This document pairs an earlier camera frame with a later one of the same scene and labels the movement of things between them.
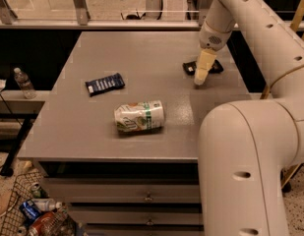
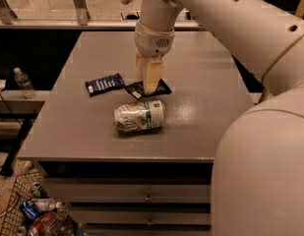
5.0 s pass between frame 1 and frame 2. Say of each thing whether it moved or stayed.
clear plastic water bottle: stayed
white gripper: moved
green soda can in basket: stayed
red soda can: stayed
